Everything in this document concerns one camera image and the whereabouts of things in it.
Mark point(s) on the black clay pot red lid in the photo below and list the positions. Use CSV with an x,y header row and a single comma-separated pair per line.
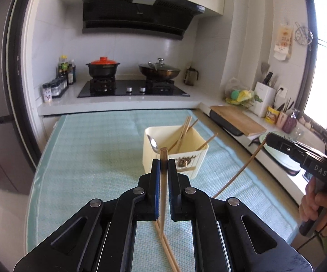
x,y
102,68

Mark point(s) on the plastic bag with sponges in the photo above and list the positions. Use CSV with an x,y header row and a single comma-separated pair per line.
x,y
240,95

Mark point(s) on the cream ribbed utensil holder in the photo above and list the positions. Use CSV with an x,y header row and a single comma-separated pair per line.
x,y
191,158

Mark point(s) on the white labelled seasoning jar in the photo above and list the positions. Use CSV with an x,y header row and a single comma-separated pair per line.
x,y
47,93

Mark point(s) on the row of spice jars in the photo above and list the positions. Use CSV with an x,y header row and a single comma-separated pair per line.
x,y
59,88

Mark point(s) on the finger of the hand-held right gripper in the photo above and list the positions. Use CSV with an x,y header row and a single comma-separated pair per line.
x,y
285,147

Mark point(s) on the white wall outlet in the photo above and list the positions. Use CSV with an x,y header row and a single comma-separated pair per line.
x,y
281,92

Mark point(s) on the pink cup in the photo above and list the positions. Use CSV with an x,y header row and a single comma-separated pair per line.
x,y
281,119

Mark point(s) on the yellow instant noodle cup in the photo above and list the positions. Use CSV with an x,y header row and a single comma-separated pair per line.
x,y
271,114

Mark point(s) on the teal woven table mat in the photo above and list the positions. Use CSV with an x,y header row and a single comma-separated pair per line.
x,y
95,161

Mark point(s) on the purple soap bottle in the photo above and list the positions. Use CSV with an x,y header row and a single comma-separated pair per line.
x,y
291,121

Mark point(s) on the black glass gas stove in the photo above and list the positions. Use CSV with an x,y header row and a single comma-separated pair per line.
x,y
129,89

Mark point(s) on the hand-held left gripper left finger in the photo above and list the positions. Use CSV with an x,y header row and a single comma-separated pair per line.
x,y
157,181

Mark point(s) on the dark sauce bottle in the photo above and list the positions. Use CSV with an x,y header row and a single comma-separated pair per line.
x,y
71,73

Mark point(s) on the hanging paper bag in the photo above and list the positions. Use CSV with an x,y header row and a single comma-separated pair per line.
x,y
283,41

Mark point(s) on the wooden cutting board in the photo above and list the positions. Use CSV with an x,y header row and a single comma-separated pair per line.
x,y
237,119

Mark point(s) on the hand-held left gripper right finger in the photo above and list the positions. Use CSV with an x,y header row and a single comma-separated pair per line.
x,y
171,181

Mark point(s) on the yellow label oil bottle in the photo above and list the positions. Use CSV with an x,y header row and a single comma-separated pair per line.
x,y
63,66

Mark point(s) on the black range hood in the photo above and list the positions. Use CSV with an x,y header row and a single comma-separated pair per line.
x,y
138,17

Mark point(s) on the grey steel refrigerator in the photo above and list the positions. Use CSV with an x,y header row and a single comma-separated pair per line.
x,y
2,104

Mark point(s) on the person's right hand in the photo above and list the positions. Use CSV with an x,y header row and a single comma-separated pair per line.
x,y
306,206

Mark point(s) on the dark wok with glass lid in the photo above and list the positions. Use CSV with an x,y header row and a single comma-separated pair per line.
x,y
159,72

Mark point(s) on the wooden chopstick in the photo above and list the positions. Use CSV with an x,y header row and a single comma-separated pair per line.
x,y
207,141
169,255
187,130
237,174
182,131
163,158

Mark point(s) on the white knife holder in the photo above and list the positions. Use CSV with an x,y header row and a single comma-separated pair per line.
x,y
264,100

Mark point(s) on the stainless steel spoon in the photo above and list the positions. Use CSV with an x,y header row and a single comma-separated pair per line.
x,y
153,144

